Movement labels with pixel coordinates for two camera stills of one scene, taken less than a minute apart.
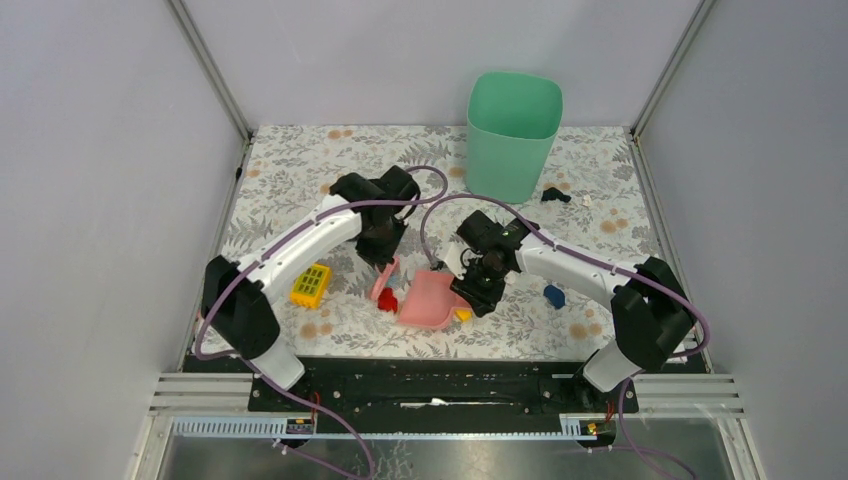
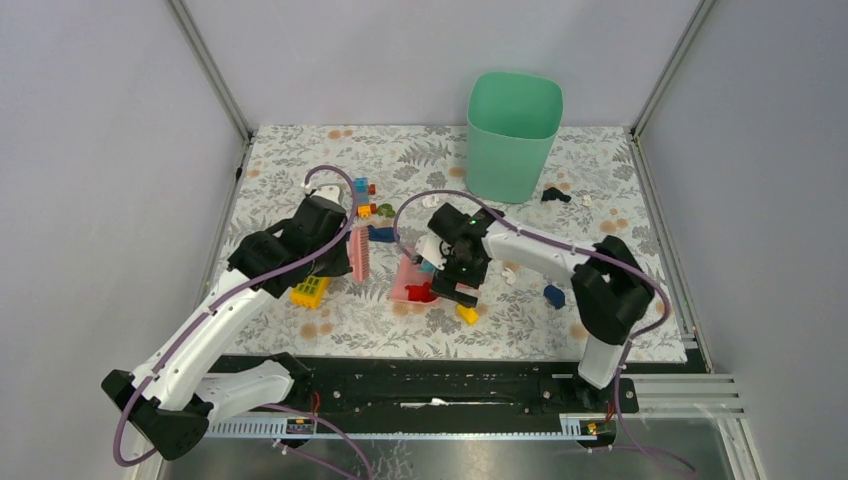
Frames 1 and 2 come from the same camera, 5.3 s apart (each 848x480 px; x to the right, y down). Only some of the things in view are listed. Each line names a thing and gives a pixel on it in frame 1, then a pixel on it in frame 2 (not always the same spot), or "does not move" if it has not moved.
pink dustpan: (429, 301) to (408, 273)
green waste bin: (512, 122) does not move
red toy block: (386, 300) to (420, 293)
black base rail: (371, 388) does not move
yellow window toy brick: (309, 287) does not move
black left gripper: (379, 258) to (341, 265)
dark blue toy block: (555, 295) does not move
